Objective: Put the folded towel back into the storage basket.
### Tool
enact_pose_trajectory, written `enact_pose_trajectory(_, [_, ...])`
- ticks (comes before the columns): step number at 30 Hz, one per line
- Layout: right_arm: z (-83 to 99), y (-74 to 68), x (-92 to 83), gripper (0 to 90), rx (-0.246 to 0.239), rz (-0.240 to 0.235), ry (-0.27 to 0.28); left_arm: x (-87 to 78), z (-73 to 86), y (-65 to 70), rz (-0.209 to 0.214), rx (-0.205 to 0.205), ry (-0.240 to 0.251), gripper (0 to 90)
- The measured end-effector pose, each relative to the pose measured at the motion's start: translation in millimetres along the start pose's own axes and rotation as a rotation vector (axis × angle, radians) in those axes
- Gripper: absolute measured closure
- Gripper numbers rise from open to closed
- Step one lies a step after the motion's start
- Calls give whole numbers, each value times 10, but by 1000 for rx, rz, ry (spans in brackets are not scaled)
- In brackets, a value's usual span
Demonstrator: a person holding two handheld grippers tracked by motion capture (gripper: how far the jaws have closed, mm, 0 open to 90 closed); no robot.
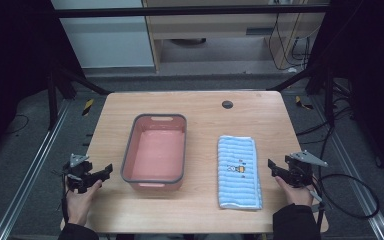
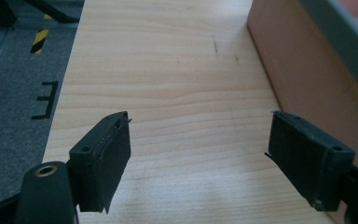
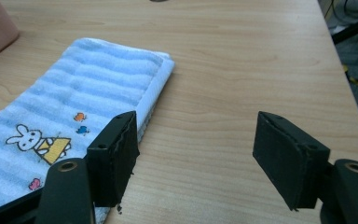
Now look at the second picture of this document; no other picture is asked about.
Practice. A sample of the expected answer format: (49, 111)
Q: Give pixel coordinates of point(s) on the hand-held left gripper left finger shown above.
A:
(101, 165)

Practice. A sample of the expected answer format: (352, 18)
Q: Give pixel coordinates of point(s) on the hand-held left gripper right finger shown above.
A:
(304, 158)

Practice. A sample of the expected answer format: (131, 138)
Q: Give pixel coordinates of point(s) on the brown cardboard box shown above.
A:
(318, 71)

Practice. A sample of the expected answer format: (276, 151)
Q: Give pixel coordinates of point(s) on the black metal stand base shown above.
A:
(28, 11)

